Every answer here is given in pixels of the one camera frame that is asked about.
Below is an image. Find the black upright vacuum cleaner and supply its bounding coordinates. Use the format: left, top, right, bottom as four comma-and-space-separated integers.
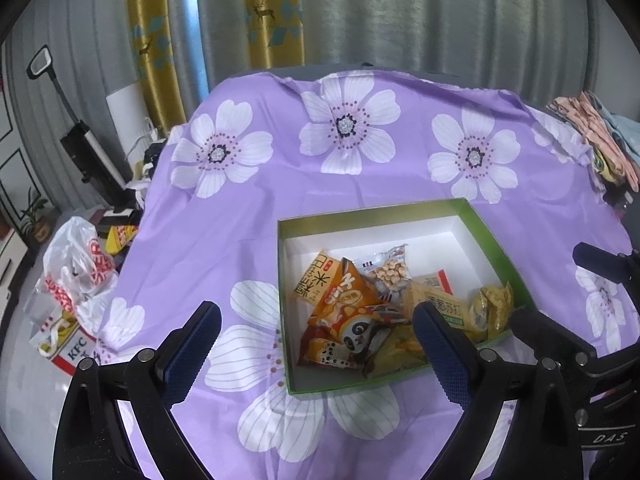
26, 46, 132, 212

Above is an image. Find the red and white paper bag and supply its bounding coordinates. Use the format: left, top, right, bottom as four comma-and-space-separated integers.
29, 310, 102, 377

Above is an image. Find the purple floral cloth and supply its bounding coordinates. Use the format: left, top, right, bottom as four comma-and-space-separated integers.
92, 67, 637, 480

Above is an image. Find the white plastic bag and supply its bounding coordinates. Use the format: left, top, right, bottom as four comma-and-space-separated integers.
34, 217, 119, 332

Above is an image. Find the yellow-green cracker packet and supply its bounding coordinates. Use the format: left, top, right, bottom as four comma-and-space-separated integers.
407, 285, 483, 333

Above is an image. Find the white rectangular appliance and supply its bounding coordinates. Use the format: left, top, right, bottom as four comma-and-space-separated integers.
106, 82, 152, 162

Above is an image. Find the white low cabinet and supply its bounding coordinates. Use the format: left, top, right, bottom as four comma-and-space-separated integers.
0, 225, 32, 282

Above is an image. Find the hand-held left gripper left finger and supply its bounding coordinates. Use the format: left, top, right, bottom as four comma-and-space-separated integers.
52, 301, 222, 480

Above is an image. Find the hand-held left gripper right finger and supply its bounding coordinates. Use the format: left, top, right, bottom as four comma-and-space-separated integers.
412, 302, 586, 480

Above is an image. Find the orange-yellow snack packet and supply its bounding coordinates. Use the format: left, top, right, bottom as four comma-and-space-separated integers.
292, 250, 346, 307

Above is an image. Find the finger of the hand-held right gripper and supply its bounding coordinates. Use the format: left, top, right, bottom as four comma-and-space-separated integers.
510, 307, 601, 376
572, 242, 640, 286

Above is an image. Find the clear red-edged peanut packet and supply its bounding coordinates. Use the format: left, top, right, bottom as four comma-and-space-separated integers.
360, 244, 413, 303

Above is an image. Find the green cardboard box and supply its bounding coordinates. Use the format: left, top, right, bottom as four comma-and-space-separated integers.
276, 198, 531, 397

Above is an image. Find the red snack packet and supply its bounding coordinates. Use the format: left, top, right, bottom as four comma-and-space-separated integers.
298, 322, 366, 372

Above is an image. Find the yellow patterned curtain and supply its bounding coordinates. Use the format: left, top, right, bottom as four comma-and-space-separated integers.
125, 0, 212, 132
242, 0, 307, 69

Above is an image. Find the gold and brown snack packet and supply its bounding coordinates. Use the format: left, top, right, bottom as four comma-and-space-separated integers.
467, 282, 516, 343

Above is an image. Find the orange panda snack packet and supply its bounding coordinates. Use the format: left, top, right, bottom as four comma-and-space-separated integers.
310, 257, 416, 361

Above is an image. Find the yellow snack bag on floor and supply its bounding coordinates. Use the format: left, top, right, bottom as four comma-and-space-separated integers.
105, 225, 139, 257

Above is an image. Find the grey curtain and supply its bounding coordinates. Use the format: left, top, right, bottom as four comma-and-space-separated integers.
10, 0, 601, 211

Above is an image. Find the pile of clothes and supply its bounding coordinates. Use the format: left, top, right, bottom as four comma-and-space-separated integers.
546, 91, 640, 187

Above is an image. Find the light green chips packet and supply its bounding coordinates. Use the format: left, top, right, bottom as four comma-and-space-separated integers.
360, 324, 432, 380

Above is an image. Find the potted plant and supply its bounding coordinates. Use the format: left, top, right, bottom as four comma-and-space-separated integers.
19, 187, 52, 242

